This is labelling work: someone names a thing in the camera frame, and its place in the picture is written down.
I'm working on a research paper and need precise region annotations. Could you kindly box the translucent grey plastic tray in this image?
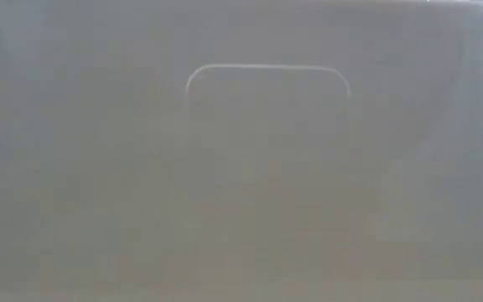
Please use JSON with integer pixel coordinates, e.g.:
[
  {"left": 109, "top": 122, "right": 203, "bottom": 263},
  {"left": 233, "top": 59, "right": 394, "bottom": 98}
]
[{"left": 0, "top": 0, "right": 483, "bottom": 302}]

